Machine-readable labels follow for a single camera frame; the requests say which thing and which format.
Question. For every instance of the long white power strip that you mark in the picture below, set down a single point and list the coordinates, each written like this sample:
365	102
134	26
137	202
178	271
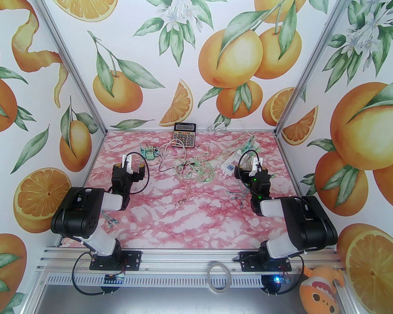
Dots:
232	164

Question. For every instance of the round white socket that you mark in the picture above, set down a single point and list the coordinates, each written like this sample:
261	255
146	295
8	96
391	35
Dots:
149	158

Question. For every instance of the green plug adapter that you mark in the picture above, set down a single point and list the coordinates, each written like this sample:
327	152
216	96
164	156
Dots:
144	150
149	154

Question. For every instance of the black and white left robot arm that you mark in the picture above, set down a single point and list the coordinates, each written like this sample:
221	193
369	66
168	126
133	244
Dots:
75	214

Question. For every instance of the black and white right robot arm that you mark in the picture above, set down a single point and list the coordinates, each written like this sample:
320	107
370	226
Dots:
314	224

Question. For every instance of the black and orange calculator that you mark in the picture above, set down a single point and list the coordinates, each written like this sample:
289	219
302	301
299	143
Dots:
183	136

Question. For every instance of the small circuit board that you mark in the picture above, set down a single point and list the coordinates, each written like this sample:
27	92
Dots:
113	278
280	279

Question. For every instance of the orange plush toy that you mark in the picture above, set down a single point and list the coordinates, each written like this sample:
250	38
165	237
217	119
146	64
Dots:
317	289

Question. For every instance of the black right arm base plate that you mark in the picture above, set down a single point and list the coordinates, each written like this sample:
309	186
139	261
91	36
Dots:
249	262

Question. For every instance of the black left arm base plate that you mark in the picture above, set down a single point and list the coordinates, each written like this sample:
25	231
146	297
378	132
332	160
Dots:
134	260

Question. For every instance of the aluminium frame rail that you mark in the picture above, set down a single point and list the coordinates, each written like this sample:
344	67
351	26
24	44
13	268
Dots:
183	260

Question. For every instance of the aluminium frame post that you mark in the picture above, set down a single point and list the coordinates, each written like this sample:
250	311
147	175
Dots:
71	61
314	61

